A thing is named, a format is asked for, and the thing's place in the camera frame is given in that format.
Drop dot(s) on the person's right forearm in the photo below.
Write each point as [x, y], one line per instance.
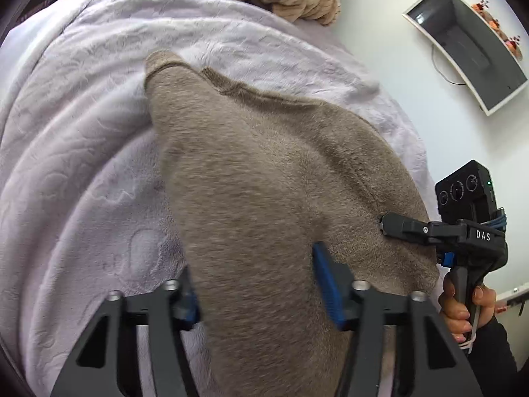
[492, 359]

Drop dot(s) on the taupe knit sweater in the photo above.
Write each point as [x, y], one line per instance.
[268, 182]

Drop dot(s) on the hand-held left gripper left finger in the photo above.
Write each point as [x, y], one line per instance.
[188, 300]

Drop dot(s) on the white wall outlet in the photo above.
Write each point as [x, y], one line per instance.
[516, 297]

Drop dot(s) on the wall-mounted television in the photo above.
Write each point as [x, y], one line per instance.
[463, 37]

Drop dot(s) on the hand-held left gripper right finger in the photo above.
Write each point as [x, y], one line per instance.
[328, 285]

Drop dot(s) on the lavender fleece blanket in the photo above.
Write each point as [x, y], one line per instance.
[82, 132]

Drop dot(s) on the person's right hand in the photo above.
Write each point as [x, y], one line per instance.
[452, 314]

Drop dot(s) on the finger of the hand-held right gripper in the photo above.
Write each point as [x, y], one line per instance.
[407, 227]

